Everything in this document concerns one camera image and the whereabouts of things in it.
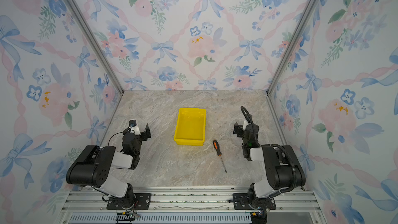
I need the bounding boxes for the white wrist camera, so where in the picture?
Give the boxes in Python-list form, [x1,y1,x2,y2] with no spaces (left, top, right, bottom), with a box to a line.
[128,119,141,135]
[242,120,249,131]

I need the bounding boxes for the aluminium corner post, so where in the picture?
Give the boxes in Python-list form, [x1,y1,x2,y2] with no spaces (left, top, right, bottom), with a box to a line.
[267,0,319,97]
[65,0,124,94]

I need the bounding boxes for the yellow plastic bin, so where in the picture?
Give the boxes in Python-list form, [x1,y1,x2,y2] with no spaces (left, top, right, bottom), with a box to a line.
[174,108,206,146]

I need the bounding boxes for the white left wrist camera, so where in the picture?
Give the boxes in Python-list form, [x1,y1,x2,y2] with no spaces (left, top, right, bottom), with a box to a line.
[128,119,141,135]

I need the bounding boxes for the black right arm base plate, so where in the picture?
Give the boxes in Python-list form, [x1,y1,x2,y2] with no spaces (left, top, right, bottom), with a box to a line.
[228,193,276,211]

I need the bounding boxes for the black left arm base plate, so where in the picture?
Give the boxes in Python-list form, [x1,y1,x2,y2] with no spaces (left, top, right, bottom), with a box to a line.
[106,193,152,211]

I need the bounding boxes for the left aluminium corner post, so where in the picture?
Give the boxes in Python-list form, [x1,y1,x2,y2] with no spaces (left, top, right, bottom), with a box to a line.
[65,0,124,94]

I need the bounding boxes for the right aluminium corner post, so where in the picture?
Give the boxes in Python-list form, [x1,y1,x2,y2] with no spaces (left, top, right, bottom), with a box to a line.
[267,0,319,97]

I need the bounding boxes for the orange black handled screwdriver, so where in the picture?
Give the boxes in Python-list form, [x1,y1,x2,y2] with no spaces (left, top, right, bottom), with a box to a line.
[212,140,227,173]

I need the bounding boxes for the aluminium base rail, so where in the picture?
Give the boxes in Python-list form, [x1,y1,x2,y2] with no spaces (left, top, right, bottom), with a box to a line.
[56,186,326,224]

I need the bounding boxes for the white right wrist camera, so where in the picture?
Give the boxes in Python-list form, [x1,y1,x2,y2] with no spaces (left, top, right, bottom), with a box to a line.
[242,120,249,131]

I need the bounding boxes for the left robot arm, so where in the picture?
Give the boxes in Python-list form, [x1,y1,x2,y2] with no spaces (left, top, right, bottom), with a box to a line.
[66,119,151,210]

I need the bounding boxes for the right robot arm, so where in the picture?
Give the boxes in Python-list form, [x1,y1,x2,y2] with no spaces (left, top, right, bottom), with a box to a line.
[230,121,306,211]

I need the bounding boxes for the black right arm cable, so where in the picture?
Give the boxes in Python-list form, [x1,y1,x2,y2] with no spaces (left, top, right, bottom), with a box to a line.
[240,106,297,194]

